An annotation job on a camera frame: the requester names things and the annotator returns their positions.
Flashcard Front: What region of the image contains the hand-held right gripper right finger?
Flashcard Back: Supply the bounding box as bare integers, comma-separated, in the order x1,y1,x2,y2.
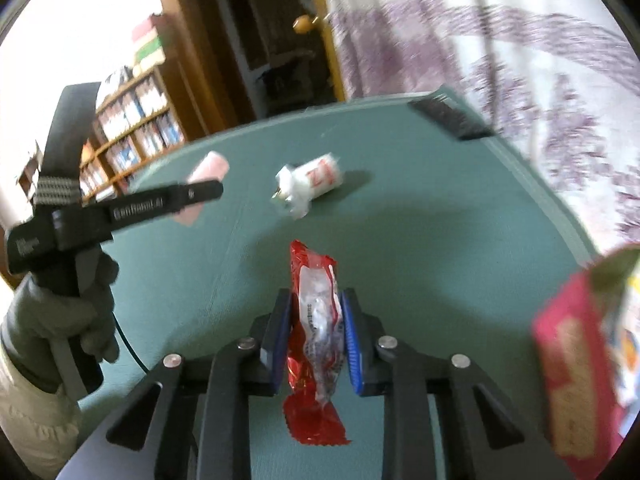
340,287,576,480

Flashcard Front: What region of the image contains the black flat device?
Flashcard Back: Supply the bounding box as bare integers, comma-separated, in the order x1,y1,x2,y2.
406,91,494,142

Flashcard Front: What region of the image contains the person's left forearm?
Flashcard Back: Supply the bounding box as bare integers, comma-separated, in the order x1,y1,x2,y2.
0,345,84,480

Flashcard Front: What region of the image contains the yellow wooden door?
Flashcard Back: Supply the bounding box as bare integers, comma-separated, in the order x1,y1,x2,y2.
300,0,349,102

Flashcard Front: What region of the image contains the green white box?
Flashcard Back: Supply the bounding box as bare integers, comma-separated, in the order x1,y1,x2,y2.
136,35,166,62

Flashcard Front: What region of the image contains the person's left hand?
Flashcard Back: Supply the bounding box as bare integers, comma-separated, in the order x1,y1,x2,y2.
0,251,122,392

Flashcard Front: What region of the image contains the red white box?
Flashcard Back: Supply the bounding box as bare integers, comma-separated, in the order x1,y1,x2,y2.
132,15,162,44

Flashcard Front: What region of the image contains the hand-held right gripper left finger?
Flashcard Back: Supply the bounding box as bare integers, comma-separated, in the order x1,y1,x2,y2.
55,287,293,480

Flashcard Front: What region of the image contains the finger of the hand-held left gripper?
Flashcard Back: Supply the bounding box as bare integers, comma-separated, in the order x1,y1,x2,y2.
166,179,224,212

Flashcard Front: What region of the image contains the black cable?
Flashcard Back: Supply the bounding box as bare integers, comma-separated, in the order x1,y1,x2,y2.
112,309,152,377

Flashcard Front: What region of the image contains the green desktop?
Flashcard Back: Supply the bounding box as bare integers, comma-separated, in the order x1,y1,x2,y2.
55,90,601,480

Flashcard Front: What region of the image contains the red snack packet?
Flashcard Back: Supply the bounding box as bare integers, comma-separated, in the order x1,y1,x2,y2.
282,240,352,447

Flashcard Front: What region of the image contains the brass door knob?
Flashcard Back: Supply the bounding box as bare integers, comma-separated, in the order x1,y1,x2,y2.
292,12,322,37

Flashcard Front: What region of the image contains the brown wooden door frame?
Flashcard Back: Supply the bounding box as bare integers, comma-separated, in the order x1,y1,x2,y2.
150,0,261,137

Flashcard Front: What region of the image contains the pink long box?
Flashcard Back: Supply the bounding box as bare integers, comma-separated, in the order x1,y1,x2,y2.
170,151,232,227

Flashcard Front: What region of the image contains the wooden bookshelf with books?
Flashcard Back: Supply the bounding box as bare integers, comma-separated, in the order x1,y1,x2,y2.
75,65,187,202

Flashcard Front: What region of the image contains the blue white medicine box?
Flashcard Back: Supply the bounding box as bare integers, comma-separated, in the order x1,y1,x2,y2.
606,279,640,407

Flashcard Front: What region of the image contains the white purple patterned curtain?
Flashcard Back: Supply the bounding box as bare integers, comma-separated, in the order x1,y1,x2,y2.
320,0,640,256

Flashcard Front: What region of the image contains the pink storage box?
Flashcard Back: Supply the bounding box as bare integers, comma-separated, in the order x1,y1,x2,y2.
531,244,640,480

